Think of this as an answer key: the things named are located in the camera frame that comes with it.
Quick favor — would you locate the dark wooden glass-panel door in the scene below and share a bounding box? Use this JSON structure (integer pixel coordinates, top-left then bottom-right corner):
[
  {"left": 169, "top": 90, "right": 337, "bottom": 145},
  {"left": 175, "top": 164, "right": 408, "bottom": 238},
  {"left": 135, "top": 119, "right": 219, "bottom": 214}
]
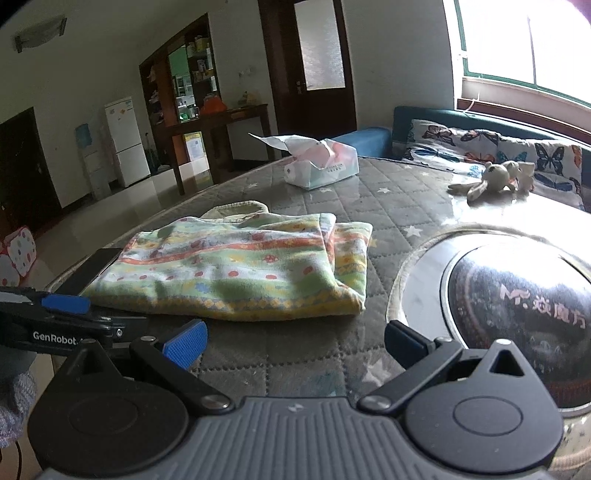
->
[{"left": 259, "top": 0, "right": 358, "bottom": 134}]

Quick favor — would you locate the wall lamp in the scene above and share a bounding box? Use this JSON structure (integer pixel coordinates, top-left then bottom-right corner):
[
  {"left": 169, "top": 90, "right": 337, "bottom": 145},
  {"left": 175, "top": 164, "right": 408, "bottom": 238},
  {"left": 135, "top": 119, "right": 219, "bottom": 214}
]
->
[{"left": 13, "top": 17, "right": 68, "bottom": 52}]

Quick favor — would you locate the dark wooden desk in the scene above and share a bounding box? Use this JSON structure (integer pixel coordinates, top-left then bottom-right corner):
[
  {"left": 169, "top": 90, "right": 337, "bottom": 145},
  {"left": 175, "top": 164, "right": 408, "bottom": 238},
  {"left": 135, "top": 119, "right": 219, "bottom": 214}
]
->
[{"left": 171, "top": 104, "right": 273, "bottom": 195}]

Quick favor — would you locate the white water dispenser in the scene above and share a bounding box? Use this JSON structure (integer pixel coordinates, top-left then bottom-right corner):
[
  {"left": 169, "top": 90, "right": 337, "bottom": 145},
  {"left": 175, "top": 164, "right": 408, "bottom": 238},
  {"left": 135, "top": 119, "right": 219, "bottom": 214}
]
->
[{"left": 75, "top": 122, "right": 112, "bottom": 200}]

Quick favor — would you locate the beige plush rabbit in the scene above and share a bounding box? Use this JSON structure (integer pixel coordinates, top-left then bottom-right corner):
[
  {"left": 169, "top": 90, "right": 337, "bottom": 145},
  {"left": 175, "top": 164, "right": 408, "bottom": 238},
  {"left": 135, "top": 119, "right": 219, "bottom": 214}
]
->
[{"left": 448, "top": 161, "right": 536, "bottom": 204}]

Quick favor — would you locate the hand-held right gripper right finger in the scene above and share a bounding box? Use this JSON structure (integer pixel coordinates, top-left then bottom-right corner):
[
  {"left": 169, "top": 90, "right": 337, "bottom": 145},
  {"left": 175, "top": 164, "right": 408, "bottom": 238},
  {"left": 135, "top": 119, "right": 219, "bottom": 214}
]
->
[{"left": 358, "top": 320, "right": 539, "bottom": 414}]

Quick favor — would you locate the brown wooden ledge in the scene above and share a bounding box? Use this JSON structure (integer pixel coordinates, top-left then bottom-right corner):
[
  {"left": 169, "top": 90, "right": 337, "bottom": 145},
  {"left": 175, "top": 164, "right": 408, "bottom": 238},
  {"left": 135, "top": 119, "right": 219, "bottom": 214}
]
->
[{"left": 457, "top": 98, "right": 591, "bottom": 136}]

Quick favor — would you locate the dark wooden display cabinet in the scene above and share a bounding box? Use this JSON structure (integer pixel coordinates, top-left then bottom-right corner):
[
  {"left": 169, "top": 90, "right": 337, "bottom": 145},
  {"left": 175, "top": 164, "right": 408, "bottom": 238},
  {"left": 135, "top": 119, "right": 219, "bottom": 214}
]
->
[{"left": 139, "top": 13, "right": 222, "bottom": 171}]

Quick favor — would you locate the grey quilted star mat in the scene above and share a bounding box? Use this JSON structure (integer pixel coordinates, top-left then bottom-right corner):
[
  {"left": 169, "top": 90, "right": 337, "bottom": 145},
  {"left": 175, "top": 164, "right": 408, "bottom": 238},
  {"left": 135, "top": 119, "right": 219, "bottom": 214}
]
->
[{"left": 46, "top": 154, "right": 591, "bottom": 480}]

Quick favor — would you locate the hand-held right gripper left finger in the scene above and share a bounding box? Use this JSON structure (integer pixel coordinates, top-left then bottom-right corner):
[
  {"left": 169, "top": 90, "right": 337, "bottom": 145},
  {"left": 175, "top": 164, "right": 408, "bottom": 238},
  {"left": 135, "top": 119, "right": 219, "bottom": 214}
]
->
[{"left": 51, "top": 318, "right": 234, "bottom": 414}]

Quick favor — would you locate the green framed window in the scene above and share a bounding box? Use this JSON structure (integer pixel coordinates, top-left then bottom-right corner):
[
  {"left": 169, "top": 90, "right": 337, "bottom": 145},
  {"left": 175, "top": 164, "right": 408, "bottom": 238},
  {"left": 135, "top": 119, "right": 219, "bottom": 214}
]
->
[{"left": 443, "top": 0, "right": 591, "bottom": 104}]

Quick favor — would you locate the white tissue pack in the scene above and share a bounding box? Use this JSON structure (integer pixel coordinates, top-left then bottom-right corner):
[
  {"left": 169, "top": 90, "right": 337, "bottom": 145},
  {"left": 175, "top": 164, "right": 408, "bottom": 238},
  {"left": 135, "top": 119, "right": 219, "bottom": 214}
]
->
[{"left": 248, "top": 133, "right": 360, "bottom": 191}]

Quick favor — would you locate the plain dark door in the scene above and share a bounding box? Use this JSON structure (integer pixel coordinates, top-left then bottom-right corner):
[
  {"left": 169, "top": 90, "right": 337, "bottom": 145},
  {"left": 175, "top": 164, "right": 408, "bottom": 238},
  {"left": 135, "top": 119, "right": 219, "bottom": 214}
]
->
[{"left": 0, "top": 107, "right": 63, "bottom": 236}]

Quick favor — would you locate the yellow and white carton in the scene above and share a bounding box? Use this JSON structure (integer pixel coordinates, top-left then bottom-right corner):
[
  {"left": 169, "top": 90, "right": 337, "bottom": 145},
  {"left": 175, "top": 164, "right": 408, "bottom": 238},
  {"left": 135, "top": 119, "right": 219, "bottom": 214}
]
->
[{"left": 183, "top": 131, "right": 204, "bottom": 162}]

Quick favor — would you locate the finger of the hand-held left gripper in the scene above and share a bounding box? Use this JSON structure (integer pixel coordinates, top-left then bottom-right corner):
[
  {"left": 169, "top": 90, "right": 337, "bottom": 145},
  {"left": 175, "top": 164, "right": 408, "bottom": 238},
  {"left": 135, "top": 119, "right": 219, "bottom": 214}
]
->
[
  {"left": 0, "top": 286, "right": 92, "bottom": 317},
  {"left": 90, "top": 314, "right": 149, "bottom": 348}
]

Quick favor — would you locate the colourful striped child's garment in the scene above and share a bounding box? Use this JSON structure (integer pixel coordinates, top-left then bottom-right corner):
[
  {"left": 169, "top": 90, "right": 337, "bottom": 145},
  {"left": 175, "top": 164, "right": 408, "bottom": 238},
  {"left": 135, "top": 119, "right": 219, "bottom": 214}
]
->
[{"left": 81, "top": 200, "right": 374, "bottom": 322}]

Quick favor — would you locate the butterfly print cushion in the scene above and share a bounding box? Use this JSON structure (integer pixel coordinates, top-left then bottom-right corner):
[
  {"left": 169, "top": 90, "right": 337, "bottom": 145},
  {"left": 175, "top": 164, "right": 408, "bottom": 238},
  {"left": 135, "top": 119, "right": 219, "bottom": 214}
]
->
[
  {"left": 402, "top": 119, "right": 502, "bottom": 178},
  {"left": 496, "top": 137, "right": 585, "bottom": 210}
]

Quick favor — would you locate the teal sofa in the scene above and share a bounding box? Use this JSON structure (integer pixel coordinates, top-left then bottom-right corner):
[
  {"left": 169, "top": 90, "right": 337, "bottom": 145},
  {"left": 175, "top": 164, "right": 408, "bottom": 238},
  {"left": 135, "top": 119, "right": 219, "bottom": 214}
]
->
[{"left": 330, "top": 106, "right": 591, "bottom": 213}]

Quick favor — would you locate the polka dot cushion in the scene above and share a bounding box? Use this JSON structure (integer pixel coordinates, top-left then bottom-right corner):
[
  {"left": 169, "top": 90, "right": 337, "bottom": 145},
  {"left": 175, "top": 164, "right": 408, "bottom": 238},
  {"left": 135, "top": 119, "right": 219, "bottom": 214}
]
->
[{"left": 0, "top": 225, "right": 38, "bottom": 287}]

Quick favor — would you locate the white refrigerator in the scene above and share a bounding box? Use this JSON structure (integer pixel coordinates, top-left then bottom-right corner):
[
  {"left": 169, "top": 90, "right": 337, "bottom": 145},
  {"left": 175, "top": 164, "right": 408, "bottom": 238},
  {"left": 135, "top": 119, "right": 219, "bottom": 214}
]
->
[{"left": 104, "top": 96, "right": 152, "bottom": 188}]

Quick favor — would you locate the round black induction cooker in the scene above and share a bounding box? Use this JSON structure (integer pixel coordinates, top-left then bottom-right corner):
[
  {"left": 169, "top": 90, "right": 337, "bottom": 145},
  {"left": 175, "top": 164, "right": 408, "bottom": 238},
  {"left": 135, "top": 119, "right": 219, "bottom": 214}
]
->
[{"left": 438, "top": 231, "right": 591, "bottom": 409}]

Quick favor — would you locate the person's left forearm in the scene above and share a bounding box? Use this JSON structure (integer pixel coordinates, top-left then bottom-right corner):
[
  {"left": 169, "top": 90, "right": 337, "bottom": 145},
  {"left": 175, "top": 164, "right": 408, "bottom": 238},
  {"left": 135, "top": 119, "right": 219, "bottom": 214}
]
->
[{"left": 0, "top": 351, "right": 38, "bottom": 448}]

